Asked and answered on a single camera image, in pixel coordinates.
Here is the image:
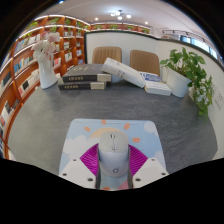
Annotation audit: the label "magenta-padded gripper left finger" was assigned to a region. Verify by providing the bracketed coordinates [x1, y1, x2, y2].
[58, 143, 100, 190]

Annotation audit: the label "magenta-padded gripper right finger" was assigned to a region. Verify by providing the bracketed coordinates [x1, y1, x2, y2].
[127, 144, 170, 190]

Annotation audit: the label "white computer mouse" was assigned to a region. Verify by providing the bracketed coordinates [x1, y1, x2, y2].
[97, 131, 130, 178]

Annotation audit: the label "pastel sun cloud mouse pad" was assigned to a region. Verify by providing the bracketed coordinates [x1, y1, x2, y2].
[58, 118, 167, 191]

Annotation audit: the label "blue and white book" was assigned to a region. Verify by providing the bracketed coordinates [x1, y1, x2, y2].
[139, 71, 173, 97]

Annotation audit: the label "thick dark hardcover book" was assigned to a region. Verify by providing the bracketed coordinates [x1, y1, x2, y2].
[58, 80, 108, 91]
[61, 63, 113, 83]

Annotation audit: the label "green plant in white pot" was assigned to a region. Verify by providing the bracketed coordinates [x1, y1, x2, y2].
[159, 47, 214, 117]

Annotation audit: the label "white vase with pink flowers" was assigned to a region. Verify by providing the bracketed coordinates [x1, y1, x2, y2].
[30, 31, 62, 90]

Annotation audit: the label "orange wooden bookshelf unit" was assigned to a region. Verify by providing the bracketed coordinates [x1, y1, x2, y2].
[0, 14, 151, 161]

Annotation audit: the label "window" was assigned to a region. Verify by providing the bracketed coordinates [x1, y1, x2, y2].
[179, 34, 222, 62]

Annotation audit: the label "recessed ceiling lights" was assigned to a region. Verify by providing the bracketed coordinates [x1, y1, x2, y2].
[58, 0, 149, 26]

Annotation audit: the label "multi-bulb ceiling lamp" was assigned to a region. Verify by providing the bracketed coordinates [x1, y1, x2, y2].
[109, 9, 133, 21]

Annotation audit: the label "white wall socket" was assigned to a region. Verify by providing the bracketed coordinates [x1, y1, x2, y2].
[214, 87, 224, 110]

